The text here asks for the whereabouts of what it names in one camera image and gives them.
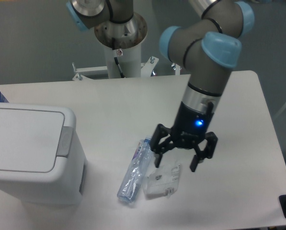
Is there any black cable on pedestal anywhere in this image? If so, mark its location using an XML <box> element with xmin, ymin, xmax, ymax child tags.
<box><xmin>111</xmin><ymin>37</ymin><xmax>126</xmax><ymax>79</ymax></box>

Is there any empty clear plastic bottle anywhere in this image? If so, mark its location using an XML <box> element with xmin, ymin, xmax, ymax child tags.
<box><xmin>117</xmin><ymin>136</ymin><xmax>154</xmax><ymax>205</ymax></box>

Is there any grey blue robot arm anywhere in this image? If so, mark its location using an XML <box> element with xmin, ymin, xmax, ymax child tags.
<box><xmin>66</xmin><ymin>0</ymin><xmax>255</xmax><ymax>171</ymax></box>

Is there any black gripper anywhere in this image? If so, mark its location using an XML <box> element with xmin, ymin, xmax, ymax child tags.
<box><xmin>150</xmin><ymin>102</ymin><xmax>218</xmax><ymax>172</ymax></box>

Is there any clear plastic packaging bag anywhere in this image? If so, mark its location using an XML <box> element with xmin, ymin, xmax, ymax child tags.
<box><xmin>142</xmin><ymin>162</ymin><xmax>181</xmax><ymax>200</ymax></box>

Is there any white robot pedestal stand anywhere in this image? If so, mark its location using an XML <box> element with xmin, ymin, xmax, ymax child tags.
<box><xmin>71</xmin><ymin>11</ymin><xmax>183</xmax><ymax>81</ymax></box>

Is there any white plastic trash can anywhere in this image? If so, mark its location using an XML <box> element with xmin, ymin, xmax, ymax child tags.
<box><xmin>0</xmin><ymin>103</ymin><xmax>87</xmax><ymax>205</ymax></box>

